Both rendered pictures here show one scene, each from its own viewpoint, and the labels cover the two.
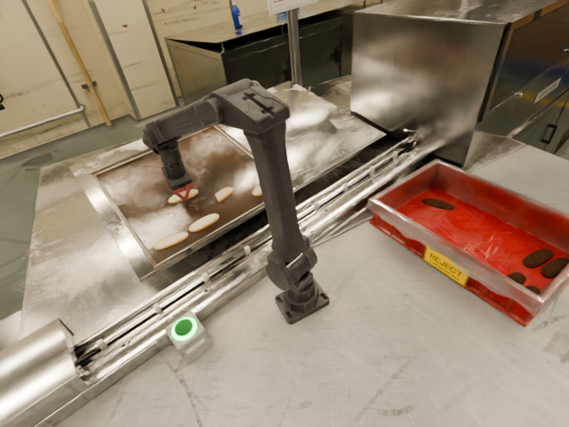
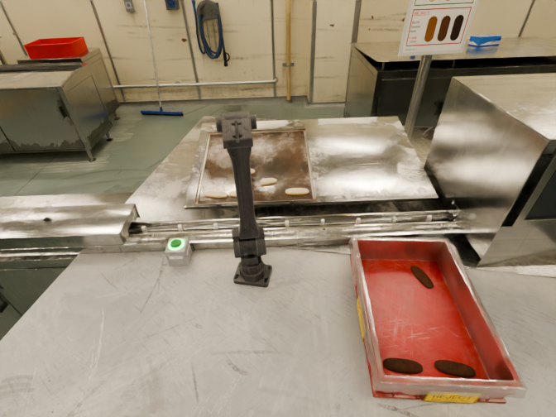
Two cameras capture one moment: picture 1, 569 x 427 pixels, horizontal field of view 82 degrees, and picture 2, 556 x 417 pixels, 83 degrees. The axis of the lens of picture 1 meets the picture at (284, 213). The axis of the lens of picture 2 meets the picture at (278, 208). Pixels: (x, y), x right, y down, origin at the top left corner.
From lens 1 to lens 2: 50 cm
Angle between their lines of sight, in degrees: 27
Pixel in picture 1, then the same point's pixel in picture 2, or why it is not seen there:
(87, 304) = (159, 206)
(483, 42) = (528, 150)
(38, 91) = (253, 59)
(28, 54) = (257, 31)
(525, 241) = (461, 351)
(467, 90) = (504, 189)
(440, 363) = (289, 367)
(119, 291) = (176, 208)
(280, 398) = (191, 313)
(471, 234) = (419, 313)
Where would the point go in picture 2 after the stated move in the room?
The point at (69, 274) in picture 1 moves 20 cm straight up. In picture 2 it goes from (165, 186) to (153, 149)
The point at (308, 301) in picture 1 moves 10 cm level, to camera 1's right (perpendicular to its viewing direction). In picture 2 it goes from (249, 275) to (275, 288)
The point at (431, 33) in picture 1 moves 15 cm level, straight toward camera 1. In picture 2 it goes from (495, 122) to (464, 134)
